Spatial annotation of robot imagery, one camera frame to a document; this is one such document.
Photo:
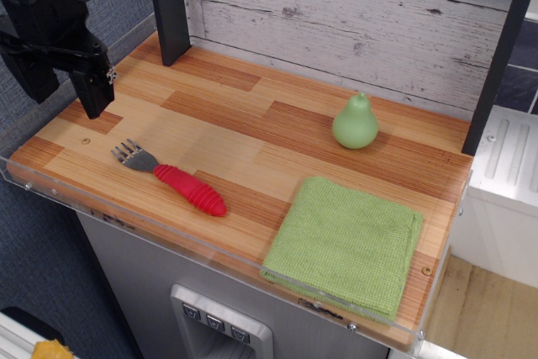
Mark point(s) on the silver dispenser panel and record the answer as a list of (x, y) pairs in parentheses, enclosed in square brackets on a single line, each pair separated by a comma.
[(210, 329)]

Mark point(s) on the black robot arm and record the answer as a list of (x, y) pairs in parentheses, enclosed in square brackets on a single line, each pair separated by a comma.
[(41, 37)]

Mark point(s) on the white and black left object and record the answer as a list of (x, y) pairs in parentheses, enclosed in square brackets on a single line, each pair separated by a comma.
[(18, 339)]

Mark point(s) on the green folded cloth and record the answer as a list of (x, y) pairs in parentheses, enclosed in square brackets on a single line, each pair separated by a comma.
[(345, 247)]

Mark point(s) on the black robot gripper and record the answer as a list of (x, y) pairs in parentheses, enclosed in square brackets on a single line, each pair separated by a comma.
[(55, 31)]

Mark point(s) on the grey toy fridge cabinet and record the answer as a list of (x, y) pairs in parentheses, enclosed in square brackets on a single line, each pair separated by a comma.
[(141, 273)]

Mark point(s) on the green toy pear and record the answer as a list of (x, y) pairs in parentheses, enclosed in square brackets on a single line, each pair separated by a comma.
[(355, 126)]

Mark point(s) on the dark frame post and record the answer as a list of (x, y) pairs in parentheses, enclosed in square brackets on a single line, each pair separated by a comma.
[(507, 39), (172, 29)]

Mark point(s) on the white toy sink unit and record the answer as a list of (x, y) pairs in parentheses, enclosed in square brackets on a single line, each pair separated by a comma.
[(496, 227)]

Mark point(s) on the dark left frame post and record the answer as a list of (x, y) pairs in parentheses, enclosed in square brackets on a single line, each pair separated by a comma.
[(172, 29)]

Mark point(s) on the clear acrylic table guard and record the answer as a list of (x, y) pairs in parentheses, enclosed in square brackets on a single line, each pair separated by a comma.
[(253, 128)]

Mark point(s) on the yellow object at corner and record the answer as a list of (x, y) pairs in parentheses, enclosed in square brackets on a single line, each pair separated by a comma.
[(51, 350)]

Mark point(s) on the dark right frame post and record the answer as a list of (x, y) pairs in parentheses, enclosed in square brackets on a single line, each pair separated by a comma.
[(507, 39)]

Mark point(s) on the red handled metal fork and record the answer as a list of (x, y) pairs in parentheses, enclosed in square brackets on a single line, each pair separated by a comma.
[(198, 193)]

